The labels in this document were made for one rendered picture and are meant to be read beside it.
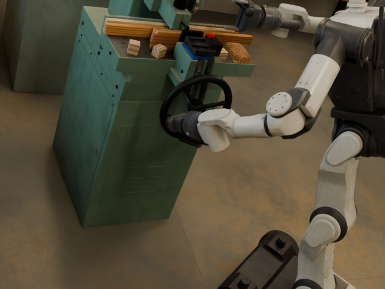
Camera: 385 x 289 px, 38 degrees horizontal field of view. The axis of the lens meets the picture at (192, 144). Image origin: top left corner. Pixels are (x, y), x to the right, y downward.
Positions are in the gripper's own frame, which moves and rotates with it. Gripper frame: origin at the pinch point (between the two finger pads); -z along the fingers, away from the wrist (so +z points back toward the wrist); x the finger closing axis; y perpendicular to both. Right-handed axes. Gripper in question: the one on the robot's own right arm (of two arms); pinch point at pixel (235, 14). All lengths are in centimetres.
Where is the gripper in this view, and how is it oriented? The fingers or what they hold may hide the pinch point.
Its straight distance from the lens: 213.8
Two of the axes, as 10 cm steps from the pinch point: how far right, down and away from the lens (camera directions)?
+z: 8.6, -0.2, 5.0
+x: -2.7, 8.2, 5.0
